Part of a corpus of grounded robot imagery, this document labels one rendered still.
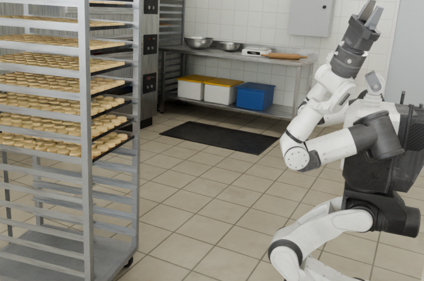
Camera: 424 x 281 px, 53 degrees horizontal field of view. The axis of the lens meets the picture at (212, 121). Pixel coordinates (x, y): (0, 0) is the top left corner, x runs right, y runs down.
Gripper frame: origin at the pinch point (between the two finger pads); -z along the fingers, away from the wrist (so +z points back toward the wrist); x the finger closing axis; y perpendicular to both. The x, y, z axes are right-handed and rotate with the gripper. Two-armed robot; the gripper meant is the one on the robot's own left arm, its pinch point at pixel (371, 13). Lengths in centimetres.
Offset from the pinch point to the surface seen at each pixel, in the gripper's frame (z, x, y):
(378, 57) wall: 145, 308, 245
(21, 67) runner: 69, 55, -101
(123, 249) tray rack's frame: 162, 37, -47
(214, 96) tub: 251, 336, 73
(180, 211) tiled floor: 197, 96, -3
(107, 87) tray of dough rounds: 76, 59, -66
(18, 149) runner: 103, 43, -99
